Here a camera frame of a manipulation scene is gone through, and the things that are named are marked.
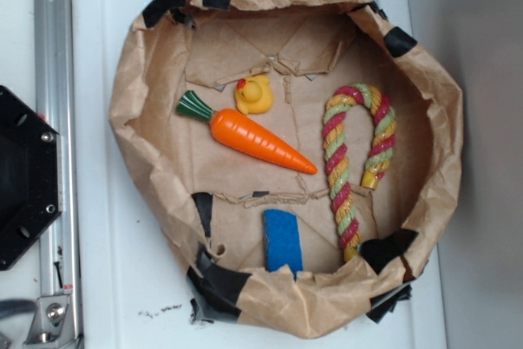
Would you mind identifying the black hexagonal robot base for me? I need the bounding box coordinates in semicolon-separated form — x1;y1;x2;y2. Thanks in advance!
1;86;60;271

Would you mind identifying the yellow rubber duck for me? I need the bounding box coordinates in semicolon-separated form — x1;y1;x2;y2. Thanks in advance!
235;74;274;115

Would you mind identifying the multicolour rope cane toy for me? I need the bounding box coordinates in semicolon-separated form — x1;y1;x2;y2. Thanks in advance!
322;83;396;262

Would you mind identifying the white tray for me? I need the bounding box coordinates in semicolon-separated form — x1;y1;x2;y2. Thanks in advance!
72;0;446;348

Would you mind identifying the orange plastic carrot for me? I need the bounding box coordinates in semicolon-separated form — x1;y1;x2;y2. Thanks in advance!
176;90;317;175

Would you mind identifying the metal corner bracket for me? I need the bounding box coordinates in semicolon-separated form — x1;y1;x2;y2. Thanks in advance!
23;294;74;348

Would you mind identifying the blue sponge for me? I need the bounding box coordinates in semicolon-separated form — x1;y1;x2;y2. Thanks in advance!
262;209;303;280

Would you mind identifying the aluminium rail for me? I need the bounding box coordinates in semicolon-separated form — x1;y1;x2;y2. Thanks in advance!
34;0;84;348

